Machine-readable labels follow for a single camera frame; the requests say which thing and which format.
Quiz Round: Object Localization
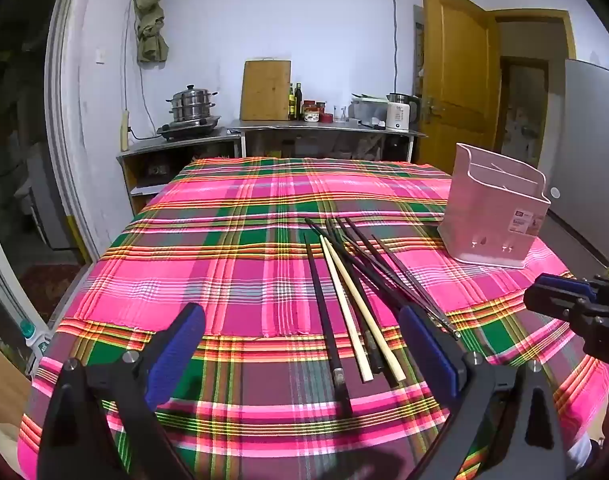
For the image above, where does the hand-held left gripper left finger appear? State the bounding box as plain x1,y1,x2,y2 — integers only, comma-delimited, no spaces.
37,302,208,480

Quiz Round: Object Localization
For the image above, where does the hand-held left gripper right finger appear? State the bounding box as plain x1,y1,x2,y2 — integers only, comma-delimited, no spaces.
399,305,567,480

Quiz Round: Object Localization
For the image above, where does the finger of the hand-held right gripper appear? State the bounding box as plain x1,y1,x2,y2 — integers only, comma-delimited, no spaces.
524,285,585,318
537,273,595,297

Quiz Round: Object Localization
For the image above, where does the light wooden chopstick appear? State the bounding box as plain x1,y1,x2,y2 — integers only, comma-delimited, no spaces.
327,240,406,382
319,235,373,383

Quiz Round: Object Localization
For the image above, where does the pile of black chopsticks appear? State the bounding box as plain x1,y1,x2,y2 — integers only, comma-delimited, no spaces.
303,216,461,417

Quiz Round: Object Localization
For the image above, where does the pink plastic utensil holder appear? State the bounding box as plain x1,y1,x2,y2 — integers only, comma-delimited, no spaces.
437,142,552,267

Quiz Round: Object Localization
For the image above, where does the pink plaid tablecloth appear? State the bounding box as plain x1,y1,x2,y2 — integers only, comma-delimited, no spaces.
17,156,609,480

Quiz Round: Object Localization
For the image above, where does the grey refrigerator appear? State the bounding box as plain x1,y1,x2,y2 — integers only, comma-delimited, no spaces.
544,58,609,268

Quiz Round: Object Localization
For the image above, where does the green and white bottle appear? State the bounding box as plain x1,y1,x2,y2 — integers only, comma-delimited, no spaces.
19,322,50,356

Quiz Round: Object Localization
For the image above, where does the yellow wooden door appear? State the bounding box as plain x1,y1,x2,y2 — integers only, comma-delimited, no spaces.
417,0,502,176

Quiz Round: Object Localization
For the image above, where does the black induction cooker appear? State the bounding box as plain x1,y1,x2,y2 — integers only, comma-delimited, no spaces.
157,116,222,140

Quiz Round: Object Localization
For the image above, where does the white electric kettle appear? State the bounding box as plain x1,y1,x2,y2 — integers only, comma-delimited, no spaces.
385,92,421,133

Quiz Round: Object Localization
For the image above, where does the stainless steel kitchen table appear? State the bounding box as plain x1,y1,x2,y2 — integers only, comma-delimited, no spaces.
227,119,429,163

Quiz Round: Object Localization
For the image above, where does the stainless steel steamer pot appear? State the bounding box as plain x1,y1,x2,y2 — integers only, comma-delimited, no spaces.
165,85,219,123

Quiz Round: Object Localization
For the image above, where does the wooden cutting board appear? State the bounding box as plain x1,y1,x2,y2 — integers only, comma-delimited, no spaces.
240,59,292,122

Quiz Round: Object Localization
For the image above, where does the olive green curtain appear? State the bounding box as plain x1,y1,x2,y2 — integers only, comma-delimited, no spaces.
134,0,170,64

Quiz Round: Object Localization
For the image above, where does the wooden door frame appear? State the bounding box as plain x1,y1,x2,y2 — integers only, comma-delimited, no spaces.
494,9,577,166

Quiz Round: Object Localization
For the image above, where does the air conditioner power cable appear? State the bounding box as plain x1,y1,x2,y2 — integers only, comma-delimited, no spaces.
390,0,400,96

